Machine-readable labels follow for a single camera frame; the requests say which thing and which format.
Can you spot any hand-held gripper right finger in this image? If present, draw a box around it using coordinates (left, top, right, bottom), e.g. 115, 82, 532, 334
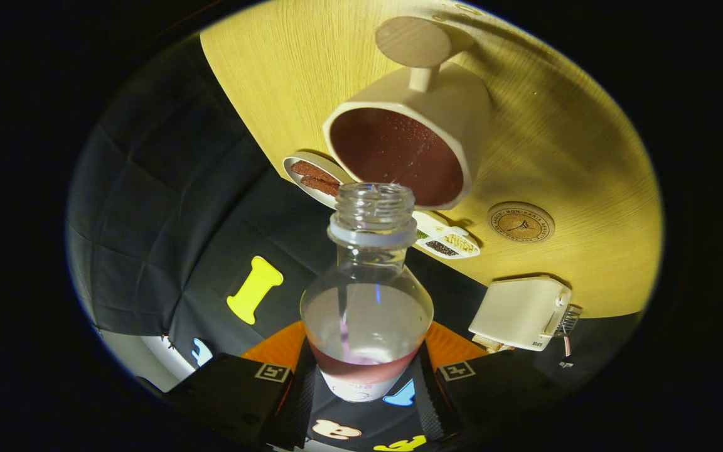
412, 321, 563, 450

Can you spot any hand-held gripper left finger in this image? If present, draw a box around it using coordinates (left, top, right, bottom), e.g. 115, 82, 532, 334
164, 321, 318, 450

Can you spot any clear juice bottle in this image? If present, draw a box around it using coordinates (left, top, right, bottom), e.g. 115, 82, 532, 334
299, 183, 434, 403

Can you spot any round wooden coaster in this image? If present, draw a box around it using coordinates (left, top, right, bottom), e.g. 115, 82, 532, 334
487, 201, 555, 244

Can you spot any beige cup with wooden handle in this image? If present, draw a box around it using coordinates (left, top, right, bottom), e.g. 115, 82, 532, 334
322, 16, 493, 211

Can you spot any toast slice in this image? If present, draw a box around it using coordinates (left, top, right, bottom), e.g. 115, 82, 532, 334
472, 334, 514, 353

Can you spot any white toaster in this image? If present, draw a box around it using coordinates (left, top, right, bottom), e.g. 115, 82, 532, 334
468, 277, 572, 352

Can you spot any metal mesh basket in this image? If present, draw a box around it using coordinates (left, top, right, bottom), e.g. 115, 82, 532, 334
553, 304, 583, 338

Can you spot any white divided spice tray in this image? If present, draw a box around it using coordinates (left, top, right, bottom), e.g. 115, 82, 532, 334
412, 210, 481, 261

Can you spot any red meat piece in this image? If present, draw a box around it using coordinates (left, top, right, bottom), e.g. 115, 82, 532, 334
291, 160, 341, 186
301, 176, 341, 197

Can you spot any black backdrop cloth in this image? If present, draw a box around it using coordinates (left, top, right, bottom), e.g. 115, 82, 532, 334
67, 35, 641, 452

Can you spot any white round plate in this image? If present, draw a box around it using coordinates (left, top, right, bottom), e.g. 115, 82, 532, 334
282, 151, 356, 210

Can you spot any wooden table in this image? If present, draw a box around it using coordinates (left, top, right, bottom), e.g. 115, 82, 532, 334
200, 0, 663, 319

